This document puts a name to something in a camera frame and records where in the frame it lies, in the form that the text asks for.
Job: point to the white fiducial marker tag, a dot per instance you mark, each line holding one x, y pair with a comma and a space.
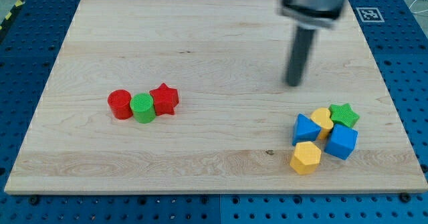
370, 15

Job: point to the yellow heart block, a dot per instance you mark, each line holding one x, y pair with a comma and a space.
321, 117

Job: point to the red star block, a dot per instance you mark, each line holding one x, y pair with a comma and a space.
165, 99

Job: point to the yellow hexagon block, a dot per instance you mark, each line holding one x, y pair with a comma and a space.
305, 158

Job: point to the green star block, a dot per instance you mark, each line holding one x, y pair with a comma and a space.
343, 114

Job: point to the blue cube block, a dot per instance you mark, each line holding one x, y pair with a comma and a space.
342, 141

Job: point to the yellow black hazard tape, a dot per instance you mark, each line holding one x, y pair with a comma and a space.
11, 15

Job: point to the blue triangle block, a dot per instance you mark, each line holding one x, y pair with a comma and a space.
304, 130

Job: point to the wooden board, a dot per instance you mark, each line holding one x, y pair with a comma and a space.
232, 128

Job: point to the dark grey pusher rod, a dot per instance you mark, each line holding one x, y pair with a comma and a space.
299, 55

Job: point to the green cylinder block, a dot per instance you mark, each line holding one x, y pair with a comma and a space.
142, 106

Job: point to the red cylinder block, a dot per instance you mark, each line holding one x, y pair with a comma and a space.
119, 103

